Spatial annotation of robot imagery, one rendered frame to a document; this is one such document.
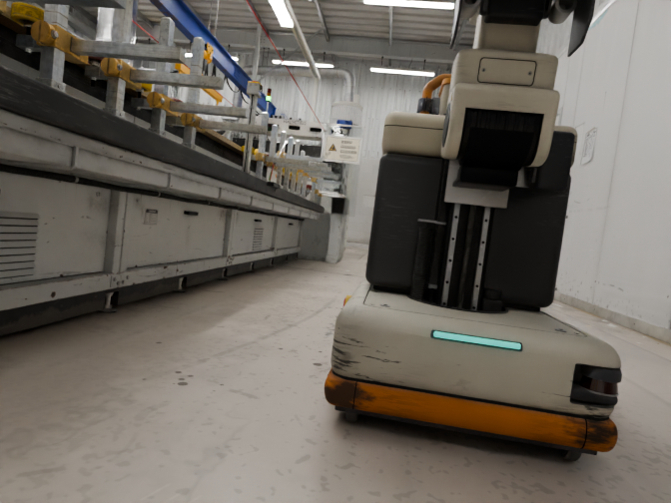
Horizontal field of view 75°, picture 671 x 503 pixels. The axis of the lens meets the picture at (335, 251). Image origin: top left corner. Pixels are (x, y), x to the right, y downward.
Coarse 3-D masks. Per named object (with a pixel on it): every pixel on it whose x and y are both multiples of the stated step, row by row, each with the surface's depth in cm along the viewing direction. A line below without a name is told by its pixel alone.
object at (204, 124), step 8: (168, 120) 184; (176, 120) 184; (200, 120) 183; (208, 128) 184; (216, 128) 182; (224, 128) 182; (232, 128) 182; (240, 128) 181; (248, 128) 181; (256, 128) 180; (264, 128) 180
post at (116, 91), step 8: (128, 0) 129; (128, 8) 130; (120, 16) 129; (128, 16) 130; (120, 24) 129; (128, 24) 131; (112, 32) 129; (120, 32) 129; (128, 32) 131; (112, 40) 129; (120, 40) 129; (128, 40) 131; (112, 80) 130; (120, 80) 130; (112, 88) 130; (120, 88) 131; (112, 96) 130; (120, 96) 131; (112, 104) 130; (120, 104) 132
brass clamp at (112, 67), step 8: (104, 64) 127; (112, 64) 126; (120, 64) 128; (128, 64) 132; (104, 72) 127; (112, 72) 127; (120, 72) 129; (128, 72) 132; (128, 80) 133; (136, 88) 139
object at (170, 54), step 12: (24, 36) 110; (24, 48) 111; (36, 48) 110; (72, 48) 109; (84, 48) 108; (96, 48) 108; (108, 48) 107; (120, 48) 107; (132, 48) 107; (144, 48) 106; (156, 48) 106; (168, 48) 106; (180, 48) 105; (144, 60) 109; (156, 60) 108; (168, 60) 107; (180, 60) 106
